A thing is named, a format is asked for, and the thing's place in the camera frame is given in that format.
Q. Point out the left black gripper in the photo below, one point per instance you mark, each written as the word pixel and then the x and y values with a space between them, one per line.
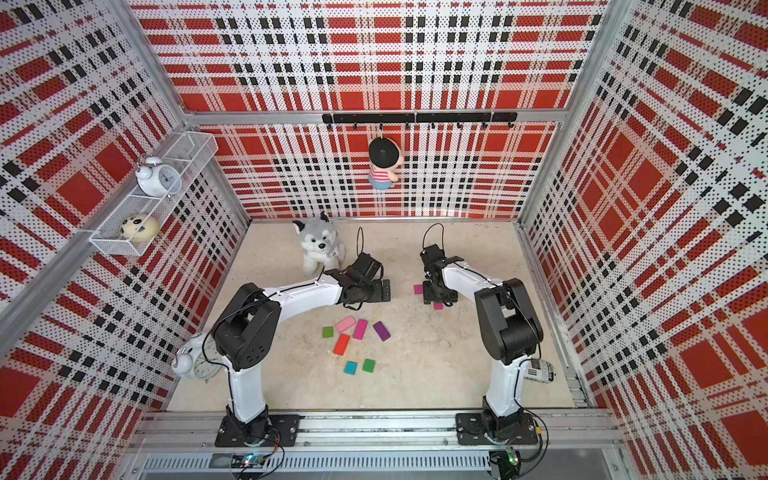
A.
pixel 378 295

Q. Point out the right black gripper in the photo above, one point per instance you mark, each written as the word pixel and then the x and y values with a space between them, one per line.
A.
pixel 427 295

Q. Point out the purple block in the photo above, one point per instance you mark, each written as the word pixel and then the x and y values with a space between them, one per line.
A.
pixel 382 331

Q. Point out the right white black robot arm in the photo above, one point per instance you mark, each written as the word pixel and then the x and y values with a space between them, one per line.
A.
pixel 509 328

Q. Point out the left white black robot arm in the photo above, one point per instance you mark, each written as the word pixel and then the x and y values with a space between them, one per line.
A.
pixel 243 334

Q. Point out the magenta long block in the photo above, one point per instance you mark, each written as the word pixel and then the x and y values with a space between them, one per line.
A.
pixel 360 329

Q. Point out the light pink block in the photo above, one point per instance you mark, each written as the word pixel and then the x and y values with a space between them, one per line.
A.
pixel 345 324

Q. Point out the husky plush toy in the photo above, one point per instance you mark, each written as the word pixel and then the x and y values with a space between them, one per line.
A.
pixel 322 247

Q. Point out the red long block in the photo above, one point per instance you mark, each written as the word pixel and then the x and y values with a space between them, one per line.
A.
pixel 341 344

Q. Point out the green cube lower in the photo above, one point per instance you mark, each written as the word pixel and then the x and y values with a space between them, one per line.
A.
pixel 368 365

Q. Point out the teal cube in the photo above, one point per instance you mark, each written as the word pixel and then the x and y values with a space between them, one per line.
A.
pixel 350 368

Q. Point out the striped flag pattern object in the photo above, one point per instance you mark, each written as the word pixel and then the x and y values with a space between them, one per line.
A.
pixel 539 370

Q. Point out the hanging doll with black hat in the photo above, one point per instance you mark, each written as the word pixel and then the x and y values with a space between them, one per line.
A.
pixel 385 158

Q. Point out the white alarm clock on floor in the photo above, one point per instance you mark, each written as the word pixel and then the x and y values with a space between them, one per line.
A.
pixel 198 359

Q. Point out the left green circuit board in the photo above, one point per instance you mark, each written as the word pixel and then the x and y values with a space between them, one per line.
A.
pixel 248 461

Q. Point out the cream panda ball toy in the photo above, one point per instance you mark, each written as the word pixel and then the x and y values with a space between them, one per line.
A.
pixel 139 228

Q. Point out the white alarm clock on shelf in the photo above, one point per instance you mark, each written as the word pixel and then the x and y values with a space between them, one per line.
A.
pixel 158 179

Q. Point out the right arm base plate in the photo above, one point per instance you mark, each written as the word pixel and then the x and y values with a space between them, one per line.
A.
pixel 484 428

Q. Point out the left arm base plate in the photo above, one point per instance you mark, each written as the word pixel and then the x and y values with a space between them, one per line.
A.
pixel 265 429

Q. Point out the black hook rail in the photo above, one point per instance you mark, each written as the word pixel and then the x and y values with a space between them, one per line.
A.
pixel 459 118

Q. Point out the aluminium front rail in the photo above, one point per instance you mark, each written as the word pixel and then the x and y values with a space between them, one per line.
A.
pixel 573 444

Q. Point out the white wire wall shelf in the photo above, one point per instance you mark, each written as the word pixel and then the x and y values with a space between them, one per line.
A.
pixel 189 152

